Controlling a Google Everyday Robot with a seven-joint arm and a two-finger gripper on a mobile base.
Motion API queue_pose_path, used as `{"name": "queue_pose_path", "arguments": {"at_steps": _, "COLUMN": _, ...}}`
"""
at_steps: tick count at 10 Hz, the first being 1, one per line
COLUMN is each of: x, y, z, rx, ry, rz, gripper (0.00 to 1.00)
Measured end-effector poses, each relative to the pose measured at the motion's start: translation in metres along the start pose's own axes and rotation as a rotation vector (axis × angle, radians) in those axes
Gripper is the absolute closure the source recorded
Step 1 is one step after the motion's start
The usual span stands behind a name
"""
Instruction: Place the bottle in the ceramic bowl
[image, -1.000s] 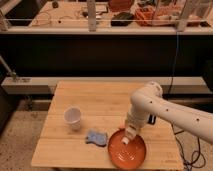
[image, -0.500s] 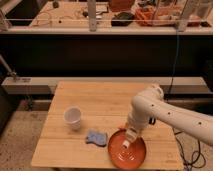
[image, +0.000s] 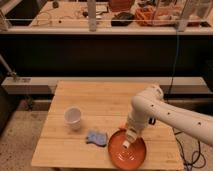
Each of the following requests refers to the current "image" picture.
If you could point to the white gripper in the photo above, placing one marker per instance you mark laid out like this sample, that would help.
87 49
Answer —
136 130

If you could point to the white bottle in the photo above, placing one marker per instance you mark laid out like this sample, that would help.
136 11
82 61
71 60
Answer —
130 137

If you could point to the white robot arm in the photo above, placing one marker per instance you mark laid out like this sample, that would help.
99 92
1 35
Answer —
149 104

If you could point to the orange ceramic bowl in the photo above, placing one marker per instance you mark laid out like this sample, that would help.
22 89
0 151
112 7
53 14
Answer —
130 158

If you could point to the orange carrot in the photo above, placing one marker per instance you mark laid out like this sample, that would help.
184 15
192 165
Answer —
122 127

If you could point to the black rectangular block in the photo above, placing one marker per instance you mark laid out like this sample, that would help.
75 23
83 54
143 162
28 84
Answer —
152 121

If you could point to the white paper cup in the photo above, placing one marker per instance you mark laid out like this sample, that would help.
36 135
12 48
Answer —
72 117

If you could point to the black tray on bench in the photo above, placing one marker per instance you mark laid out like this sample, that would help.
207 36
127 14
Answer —
122 19

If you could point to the orange crate on bench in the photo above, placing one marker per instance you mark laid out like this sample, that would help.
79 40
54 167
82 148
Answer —
150 16

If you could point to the metal clamp stand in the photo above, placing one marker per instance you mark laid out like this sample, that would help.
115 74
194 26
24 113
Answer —
12 73

